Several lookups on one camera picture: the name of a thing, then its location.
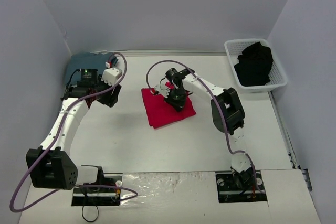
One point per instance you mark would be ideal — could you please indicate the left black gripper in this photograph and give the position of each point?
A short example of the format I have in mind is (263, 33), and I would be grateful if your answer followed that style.
(111, 96)

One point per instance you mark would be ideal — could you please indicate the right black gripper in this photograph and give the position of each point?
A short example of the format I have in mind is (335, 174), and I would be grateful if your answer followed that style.
(175, 100)

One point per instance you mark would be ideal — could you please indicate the red t shirt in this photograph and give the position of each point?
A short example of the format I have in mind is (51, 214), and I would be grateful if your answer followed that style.
(161, 114)

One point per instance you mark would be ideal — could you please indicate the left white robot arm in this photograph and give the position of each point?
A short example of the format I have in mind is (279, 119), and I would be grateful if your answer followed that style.
(50, 164)

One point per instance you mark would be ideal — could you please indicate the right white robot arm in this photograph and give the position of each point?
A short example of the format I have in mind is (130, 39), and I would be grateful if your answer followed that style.
(227, 115)

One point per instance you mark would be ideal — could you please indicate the grey folded t shirt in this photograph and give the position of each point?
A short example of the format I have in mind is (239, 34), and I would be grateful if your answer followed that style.
(87, 60)

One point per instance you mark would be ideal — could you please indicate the white perforated plastic basket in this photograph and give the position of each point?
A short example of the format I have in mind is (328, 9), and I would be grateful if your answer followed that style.
(277, 75)

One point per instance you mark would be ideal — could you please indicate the black t shirt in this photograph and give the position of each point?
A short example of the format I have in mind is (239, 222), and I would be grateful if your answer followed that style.
(254, 65)

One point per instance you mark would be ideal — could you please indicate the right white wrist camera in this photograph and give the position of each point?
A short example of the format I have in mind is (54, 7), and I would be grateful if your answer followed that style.
(164, 90)

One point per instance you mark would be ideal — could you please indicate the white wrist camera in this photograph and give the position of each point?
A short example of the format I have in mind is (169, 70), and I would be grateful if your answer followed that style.
(111, 74)
(164, 90)

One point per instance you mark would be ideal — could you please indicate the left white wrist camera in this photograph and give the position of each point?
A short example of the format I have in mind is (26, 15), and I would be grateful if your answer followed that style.
(111, 74)

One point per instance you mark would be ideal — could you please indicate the aluminium table frame rail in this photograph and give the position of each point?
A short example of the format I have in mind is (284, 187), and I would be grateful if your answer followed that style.
(171, 52)

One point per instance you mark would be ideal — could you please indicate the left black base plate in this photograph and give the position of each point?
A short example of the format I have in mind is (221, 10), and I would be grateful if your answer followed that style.
(98, 196)

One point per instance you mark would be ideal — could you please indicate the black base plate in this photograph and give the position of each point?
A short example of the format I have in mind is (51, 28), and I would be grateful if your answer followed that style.
(98, 196)
(228, 192)

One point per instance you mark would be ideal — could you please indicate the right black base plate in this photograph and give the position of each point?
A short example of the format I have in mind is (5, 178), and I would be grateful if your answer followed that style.
(228, 192)

